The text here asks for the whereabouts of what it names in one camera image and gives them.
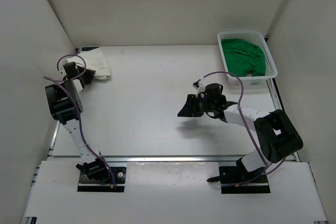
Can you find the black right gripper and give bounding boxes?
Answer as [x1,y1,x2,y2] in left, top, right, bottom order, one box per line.
[178,94,215,118]

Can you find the white t shirt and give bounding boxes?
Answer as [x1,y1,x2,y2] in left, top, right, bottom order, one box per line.
[79,48,112,81]

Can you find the green t shirt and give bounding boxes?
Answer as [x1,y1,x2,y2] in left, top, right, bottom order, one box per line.
[221,38,266,77]

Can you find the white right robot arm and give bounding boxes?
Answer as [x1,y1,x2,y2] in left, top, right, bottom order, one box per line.
[177,83,303,182]

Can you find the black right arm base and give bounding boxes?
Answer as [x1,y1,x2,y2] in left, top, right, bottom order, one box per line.
[207,159,271,195]

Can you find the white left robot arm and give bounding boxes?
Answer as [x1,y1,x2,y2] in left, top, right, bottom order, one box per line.
[44,77,110,182]

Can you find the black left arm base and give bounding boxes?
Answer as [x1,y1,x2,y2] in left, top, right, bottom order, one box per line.
[77,165,127,193]

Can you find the white plastic basket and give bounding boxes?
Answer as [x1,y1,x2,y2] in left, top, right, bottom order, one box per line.
[217,30,278,84]

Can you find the aluminium right side rail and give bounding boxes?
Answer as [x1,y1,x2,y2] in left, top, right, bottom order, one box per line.
[266,78,301,162]

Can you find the aluminium rail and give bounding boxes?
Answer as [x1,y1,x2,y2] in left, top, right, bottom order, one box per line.
[266,78,301,162]
[47,154,297,167]

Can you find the aluminium front rail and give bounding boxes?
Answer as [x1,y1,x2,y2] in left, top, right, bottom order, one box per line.
[47,154,297,167]

